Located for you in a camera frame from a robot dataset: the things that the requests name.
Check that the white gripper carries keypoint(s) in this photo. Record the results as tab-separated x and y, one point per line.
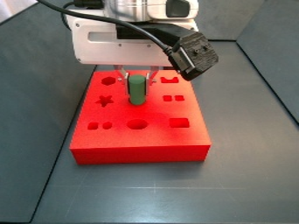
97	47

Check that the green cylinder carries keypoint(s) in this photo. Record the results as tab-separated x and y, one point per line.
136	89

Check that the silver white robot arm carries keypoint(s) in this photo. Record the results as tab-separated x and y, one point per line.
167	19

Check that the red foam shape board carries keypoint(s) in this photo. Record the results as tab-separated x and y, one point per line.
162	131

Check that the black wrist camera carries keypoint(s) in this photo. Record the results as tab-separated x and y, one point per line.
192	56

